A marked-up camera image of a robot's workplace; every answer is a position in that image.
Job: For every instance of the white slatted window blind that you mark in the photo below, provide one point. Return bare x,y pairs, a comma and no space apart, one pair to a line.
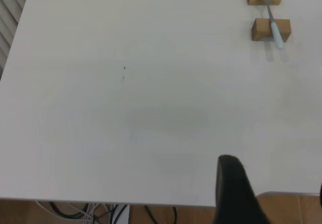
10,12

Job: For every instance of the white table leg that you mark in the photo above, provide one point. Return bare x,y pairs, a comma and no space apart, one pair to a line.
122,215

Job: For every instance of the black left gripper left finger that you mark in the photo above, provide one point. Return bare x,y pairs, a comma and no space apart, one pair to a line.
234,193

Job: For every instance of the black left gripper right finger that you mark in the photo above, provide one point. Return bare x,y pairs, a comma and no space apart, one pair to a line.
321,195

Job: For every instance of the arched wooden block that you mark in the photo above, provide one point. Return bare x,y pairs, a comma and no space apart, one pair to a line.
260,29

